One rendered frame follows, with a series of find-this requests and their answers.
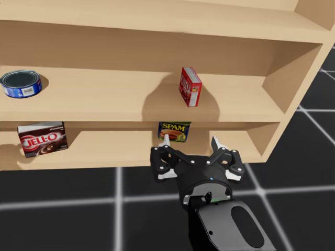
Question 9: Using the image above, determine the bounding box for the red carton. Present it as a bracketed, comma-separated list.
[178, 66, 203, 108]

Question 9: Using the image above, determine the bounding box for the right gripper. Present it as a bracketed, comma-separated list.
[150, 134, 245, 210]

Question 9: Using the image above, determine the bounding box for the blue flat can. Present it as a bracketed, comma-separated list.
[0, 69, 43, 99]

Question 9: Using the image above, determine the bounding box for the brown and white carton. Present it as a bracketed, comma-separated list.
[17, 121, 70, 158]

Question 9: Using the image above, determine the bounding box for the pale wooden shelf unit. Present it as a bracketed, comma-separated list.
[0, 0, 335, 172]

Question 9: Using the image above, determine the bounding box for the green and blue rectangular can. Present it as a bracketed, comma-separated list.
[158, 121, 192, 143]

